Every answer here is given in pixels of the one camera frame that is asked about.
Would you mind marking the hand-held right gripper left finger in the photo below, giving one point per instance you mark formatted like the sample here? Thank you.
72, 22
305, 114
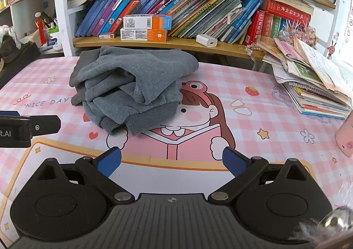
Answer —
110, 161

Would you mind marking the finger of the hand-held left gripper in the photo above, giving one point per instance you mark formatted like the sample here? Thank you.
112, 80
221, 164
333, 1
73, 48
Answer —
44, 126

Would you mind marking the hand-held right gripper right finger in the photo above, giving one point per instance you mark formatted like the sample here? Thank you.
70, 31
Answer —
234, 163

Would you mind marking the grey fleece pants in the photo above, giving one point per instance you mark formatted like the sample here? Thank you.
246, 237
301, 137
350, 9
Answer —
132, 86

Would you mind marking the pink checked cartoon table mat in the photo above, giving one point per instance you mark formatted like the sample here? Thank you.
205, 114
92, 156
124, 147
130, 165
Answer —
248, 127

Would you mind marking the dark bag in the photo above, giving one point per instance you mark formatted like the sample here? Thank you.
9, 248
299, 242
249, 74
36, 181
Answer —
13, 56

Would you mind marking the white bottle with green lid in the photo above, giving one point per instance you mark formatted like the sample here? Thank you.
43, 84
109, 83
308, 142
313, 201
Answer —
56, 39

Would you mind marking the small red white box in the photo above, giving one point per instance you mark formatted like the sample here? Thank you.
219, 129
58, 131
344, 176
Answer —
106, 36

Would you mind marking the grey fluffy pompom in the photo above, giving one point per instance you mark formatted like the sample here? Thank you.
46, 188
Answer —
328, 227

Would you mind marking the pink cup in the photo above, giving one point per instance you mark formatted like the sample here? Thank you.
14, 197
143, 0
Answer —
346, 138

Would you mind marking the stack of booklets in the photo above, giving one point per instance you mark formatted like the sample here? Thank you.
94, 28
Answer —
311, 78

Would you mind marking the white charger adapter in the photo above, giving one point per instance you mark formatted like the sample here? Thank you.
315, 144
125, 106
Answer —
206, 41

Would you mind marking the white wooden bookshelf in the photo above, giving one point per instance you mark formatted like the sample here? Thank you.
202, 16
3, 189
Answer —
179, 45

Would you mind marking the white orange blue box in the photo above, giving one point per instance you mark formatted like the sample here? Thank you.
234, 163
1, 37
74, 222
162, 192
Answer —
143, 21

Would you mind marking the colourful bead ornament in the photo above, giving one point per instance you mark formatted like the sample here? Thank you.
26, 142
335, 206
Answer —
297, 32

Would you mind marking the row of colourful books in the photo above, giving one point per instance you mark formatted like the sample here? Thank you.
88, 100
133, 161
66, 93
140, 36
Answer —
193, 14

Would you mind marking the cartoon wall sticker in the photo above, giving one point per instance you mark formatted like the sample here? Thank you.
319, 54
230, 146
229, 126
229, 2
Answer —
333, 47

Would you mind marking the alphabet wall poster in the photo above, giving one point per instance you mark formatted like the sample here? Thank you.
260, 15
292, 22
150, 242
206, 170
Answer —
349, 23

